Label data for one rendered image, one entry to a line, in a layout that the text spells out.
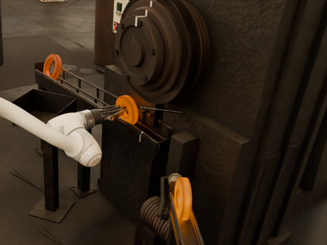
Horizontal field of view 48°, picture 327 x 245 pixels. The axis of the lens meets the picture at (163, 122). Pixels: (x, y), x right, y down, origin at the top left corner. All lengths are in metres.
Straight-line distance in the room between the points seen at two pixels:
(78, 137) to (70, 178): 1.11
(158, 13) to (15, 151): 1.80
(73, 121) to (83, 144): 0.15
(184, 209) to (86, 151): 0.48
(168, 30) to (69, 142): 0.58
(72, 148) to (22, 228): 0.88
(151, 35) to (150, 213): 0.73
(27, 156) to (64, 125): 1.27
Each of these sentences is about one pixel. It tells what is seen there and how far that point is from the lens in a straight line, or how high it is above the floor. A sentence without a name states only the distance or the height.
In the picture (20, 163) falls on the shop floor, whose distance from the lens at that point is 2.79.
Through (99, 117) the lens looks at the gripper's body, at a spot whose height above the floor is 0.77.
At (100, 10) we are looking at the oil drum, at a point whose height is 0.68.
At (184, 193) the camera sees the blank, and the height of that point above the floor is 0.77.
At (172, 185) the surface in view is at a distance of 1.42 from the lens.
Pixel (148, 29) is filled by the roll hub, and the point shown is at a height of 1.22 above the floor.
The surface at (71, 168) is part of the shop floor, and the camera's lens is 2.70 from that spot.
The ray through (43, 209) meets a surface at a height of 0.01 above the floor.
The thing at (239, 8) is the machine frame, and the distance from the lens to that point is 1.43.
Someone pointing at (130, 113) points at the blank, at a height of 0.76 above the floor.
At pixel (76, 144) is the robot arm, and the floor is 0.77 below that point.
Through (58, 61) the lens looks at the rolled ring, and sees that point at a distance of 2.50.
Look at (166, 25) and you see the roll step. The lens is 1.44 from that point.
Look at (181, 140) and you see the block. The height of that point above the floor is 0.80.
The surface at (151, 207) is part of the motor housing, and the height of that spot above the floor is 0.52.
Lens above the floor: 1.55
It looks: 27 degrees down
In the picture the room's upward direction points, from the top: 7 degrees clockwise
